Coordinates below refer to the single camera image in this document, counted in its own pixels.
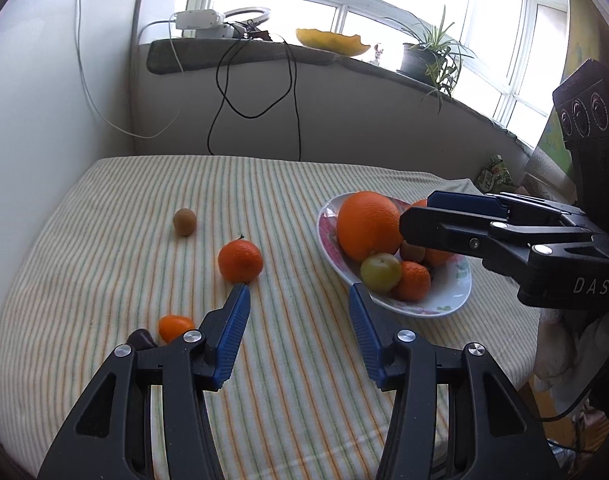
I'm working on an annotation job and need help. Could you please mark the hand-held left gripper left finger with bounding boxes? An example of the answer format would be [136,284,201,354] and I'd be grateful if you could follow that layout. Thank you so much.
[37,284,252,480]

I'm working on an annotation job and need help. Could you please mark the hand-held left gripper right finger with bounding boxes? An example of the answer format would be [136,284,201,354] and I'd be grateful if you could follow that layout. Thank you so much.
[348,284,567,480]

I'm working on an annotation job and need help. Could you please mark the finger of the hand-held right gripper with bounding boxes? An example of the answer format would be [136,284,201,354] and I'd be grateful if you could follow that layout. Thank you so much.
[399,206,609,286]
[427,191,590,231]

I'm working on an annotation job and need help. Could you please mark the mandarin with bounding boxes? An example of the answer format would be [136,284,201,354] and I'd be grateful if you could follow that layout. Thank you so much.
[218,237,264,284]
[391,260,431,302]

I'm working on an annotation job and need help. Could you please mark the white floral plate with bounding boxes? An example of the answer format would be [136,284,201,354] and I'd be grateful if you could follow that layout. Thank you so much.
[317,191,472,317]

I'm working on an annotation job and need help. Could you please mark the large orange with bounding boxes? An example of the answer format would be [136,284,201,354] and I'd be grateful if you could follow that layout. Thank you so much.
[337,191,404,263]

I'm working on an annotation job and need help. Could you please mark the green printed packet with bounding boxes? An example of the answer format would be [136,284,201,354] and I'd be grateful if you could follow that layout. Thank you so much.
[477,152,515,193]

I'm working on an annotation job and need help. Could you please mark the green plum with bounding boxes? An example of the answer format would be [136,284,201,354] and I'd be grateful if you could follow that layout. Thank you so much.
[360,253,403,293]

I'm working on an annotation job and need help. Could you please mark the small orange kumquat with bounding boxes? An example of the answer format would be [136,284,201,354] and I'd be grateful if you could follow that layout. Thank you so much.
[158,314,195,343]

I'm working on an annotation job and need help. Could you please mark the dark purple plum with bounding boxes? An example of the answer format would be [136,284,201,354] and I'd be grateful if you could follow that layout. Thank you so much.
[127,329,158,348]

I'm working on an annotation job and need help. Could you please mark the striped tablecloth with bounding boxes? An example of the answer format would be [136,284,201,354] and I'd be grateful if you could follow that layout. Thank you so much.
[0,155,542,478]

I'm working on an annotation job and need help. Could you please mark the potted spider plant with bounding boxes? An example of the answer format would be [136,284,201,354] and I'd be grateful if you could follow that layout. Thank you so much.
[384,5,477,113]

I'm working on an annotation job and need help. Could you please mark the white cloth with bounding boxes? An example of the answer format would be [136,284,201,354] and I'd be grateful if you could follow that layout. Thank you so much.
[534,307,609,413]

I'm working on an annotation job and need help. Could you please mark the yellow bowl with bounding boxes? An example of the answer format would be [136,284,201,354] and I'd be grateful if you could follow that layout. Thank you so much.
[295,28,371,57]

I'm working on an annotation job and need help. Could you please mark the grey stone windowsill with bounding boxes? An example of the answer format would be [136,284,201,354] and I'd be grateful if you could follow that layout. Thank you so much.
[147,39,535,153]

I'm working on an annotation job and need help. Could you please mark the small white box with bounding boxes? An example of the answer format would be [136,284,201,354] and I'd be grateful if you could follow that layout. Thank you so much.
[197,24,238,40]

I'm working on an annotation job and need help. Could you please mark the white electronic device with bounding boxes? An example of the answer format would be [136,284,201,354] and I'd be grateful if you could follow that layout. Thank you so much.
[170,9,224,31]

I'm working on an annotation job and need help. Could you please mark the white window frame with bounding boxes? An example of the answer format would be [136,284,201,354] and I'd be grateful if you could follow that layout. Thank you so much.
[184,0,570,126]

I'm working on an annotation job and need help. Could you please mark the thin black cable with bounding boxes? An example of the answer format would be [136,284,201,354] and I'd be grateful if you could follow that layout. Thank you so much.
[539,397,602,423]

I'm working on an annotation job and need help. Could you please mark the white cable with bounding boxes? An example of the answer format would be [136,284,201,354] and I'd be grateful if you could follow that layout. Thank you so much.
[76,0,181,139]

